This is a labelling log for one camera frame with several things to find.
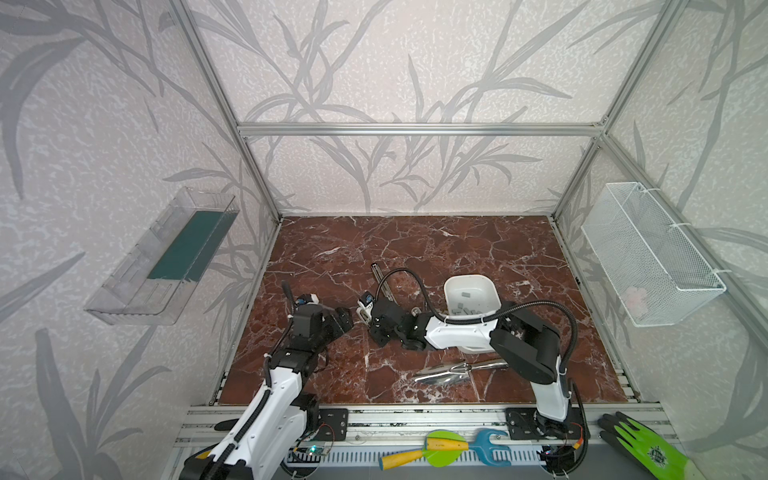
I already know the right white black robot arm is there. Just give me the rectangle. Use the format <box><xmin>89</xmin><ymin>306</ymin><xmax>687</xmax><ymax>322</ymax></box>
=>
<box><xmin>357</xmin><ymin>294</ymin><xmax>578</xmax><ymax>423</ymax></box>

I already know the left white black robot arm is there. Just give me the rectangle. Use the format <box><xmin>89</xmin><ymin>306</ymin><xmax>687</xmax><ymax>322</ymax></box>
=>
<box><xmin>180</xmin><ymin>302</ymin><xmax>353</xmax><ymax>479</ymax></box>

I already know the silver metal garden trowel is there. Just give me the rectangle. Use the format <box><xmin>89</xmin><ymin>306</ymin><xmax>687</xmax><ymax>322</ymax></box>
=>
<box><xmin>412</xmin><ymin>358</ymin><xmax>508</xmax><ymax>386</ymax></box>

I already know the white rectangular staple tray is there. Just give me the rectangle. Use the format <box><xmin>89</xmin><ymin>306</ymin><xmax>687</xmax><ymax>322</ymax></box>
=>
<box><xmin>432</xmin><ymin>274</ymin><xmax>502</xmax><ymax>354</ymax></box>

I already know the left electronics board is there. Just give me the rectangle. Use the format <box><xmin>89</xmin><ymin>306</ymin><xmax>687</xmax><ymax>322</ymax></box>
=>
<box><xmin>288</xmin><ymin>444</ymin><xmax>332</xmax><ymax>464</ymax></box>

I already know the electronics board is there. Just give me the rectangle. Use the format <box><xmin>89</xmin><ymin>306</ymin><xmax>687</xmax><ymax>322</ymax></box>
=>
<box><xmin>539</xmin><ymin>445</ymin><xmax>588</xmax><ymax>477</ymax></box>
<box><xmin>288</xmin><ymin>444</ymin><xmax>332</xmax><ymax>464</ymax></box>

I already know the yellow green toy tool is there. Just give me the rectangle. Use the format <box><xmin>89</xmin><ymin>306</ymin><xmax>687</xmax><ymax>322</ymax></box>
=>
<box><xmin>379</xmin><ymin>430</ymin><xmax>469</xmax><ymax>471</ymax></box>

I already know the blue plastic toy wrench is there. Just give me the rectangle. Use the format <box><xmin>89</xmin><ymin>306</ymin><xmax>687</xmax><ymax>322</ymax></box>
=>
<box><xmin>468</xmin><ymin>429</ymin><xmax>512</xmax><ymax>467</ymax></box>

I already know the right electronics board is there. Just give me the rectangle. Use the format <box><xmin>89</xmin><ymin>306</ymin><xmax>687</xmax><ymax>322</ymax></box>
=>
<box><xmin>539</xmin><ymin>445</ymin><xmax>588</xmax><ymax>477</ymax></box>

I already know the pink item in basket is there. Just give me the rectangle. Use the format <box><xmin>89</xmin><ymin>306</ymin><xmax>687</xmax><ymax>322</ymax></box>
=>
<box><xmin>621</xmin><ymin>286</ymin><xmax>649</xmax><ymax>319</ymax></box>

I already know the green black work glove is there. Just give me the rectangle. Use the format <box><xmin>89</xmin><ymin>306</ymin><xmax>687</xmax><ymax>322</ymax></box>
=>
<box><xmin>598</xmin><ymin>411</ymin><xmax>704</xmax><ymax>480</ymax></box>

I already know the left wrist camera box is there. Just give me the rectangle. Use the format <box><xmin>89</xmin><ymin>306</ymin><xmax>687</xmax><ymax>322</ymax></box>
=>
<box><xmin>294</xmin><ymin>294</ymin><xmax>320</xmax><ymax>307</ymax></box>

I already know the right black corrugated cable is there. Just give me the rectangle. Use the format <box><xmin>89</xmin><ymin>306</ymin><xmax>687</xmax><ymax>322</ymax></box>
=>
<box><xmin>373</xmin><ymin>266</ymin><xmax>579</xmax><ymax>373</ymax></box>

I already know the clear acrylic wall shelf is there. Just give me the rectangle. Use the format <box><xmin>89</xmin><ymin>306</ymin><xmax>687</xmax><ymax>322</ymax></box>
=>
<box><xmin>84</xmin><ymin>187</ymin><xmax>240</xmax><ymax>326</ymax></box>

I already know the white wire mesh basket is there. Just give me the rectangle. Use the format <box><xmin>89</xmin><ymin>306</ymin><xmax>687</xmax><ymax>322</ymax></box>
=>
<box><xmin>582</xmin><ymin>182</ymin><xmax>727</xmax><ymax>327</ymax></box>

